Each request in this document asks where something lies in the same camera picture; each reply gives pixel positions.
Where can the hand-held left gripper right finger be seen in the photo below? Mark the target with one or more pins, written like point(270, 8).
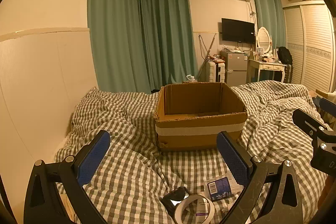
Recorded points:
point(233, 158)

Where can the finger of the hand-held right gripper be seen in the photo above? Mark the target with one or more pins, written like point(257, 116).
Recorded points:
point(305, 121)
point(326, 104)

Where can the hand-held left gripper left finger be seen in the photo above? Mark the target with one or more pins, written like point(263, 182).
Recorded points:
point(93, 158)

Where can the clear packet with blue label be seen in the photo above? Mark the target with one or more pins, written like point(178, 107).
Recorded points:
point(219, 187)

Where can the cardboard box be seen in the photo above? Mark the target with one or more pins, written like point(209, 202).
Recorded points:
point(199, 134)

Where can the white tube with purple label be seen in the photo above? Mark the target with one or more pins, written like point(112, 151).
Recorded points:
point(202, 209)

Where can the white tape roll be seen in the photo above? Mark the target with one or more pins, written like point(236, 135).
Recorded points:
point(180, 207)

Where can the pale cloth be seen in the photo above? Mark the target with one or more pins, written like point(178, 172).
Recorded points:
point(328, 95)

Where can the dark green suitcase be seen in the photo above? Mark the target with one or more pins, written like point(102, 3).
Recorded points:
point(288, 74)

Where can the green checked blanket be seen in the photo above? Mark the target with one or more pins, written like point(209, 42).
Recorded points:
point(126, 119)

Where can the white louvred wardrobe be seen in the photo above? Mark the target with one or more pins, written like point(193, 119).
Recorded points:
point(315, 48)

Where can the black backpack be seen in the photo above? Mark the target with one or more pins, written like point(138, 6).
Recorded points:
point(285, 56)

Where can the white dressing table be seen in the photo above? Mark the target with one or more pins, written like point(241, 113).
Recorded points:
point(265, 65)

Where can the small grey fridge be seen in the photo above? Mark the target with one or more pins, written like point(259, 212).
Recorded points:
point(235, 66)

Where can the large clear water bottle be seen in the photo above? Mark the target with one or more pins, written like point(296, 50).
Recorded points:
point(190, 78)

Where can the white oval mirror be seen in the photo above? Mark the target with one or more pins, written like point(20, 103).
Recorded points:
point(263, 39)

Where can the broom sticks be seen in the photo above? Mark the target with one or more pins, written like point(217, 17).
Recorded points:
point(208, 52)

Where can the narrow green curtain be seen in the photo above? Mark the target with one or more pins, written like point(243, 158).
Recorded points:
point(267, 11)

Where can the wide green curtain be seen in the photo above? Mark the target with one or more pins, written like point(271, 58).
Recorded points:
point(113, 29)

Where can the green corner curtain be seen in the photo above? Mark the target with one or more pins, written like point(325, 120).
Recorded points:
point(168, 29)

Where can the small photo frame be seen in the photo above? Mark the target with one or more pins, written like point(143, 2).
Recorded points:
point(260, 50)

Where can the black wall television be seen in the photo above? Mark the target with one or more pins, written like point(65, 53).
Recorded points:
point(237, 30)

